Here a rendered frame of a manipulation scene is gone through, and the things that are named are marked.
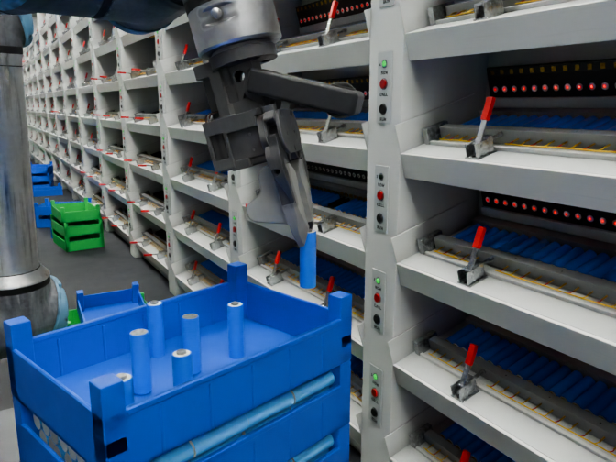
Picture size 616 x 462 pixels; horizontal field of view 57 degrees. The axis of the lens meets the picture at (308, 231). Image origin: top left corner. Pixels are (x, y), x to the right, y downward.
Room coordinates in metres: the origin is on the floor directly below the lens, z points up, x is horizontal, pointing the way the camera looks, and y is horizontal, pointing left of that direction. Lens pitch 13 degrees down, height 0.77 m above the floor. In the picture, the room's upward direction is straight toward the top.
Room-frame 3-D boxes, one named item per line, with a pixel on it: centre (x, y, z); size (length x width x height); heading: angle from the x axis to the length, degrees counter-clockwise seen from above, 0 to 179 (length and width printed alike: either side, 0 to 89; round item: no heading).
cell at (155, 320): (0.61, 0.17, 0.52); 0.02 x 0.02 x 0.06
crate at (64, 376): (0.56, 0.13, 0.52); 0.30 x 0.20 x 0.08; 137
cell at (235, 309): (0.61, 0.08, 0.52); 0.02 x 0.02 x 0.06
